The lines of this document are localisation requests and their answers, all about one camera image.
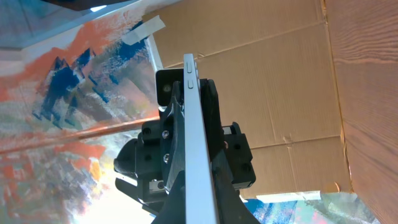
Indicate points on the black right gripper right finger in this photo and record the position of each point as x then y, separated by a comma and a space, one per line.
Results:
231, 209

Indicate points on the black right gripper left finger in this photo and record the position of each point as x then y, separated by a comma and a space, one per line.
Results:
173, 210

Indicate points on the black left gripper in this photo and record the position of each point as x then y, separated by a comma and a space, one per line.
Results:
148, 165

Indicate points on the blue Galaxy smartphone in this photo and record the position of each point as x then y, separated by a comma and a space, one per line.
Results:
200, 194

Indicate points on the brown cardboard sheet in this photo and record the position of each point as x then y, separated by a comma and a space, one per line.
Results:
271, 64

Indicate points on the colourful painted backdrop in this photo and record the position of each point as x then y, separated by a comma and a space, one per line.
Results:
72, 94

